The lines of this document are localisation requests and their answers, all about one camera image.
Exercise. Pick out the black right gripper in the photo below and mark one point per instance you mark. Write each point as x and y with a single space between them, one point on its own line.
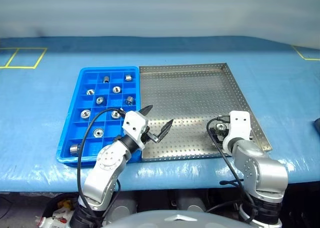
221 138

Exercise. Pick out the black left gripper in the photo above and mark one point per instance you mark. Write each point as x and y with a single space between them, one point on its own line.
147 136

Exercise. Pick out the metal bearing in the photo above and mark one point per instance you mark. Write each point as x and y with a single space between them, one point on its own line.
129 100
221 127
74 149
128 77
106 79
100 100
85 113
90 92
115 114
116 89
98 132

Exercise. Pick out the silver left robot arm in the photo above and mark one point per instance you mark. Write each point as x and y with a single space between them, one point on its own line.
107 160

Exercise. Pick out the blue compartment tray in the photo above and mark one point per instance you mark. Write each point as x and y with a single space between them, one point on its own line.
75 127

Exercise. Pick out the perforated stainless steel tray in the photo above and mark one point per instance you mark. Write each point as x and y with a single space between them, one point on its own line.
185 92

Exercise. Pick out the blue plastic table cover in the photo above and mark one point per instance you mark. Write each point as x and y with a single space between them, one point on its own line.
175 50

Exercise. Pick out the silver cylinder under table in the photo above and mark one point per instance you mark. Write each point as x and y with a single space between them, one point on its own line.
192 203
126 209

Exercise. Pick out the grey rounded shell with emblem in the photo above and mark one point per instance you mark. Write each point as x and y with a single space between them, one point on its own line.
177 220

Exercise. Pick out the white plastic bottle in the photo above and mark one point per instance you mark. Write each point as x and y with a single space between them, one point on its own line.
53 221

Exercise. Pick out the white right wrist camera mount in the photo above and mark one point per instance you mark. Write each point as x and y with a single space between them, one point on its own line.
240 125

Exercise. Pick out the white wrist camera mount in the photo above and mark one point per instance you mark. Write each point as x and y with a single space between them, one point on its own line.
240 125
133 122

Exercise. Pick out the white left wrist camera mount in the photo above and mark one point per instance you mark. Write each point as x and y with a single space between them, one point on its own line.
133 122

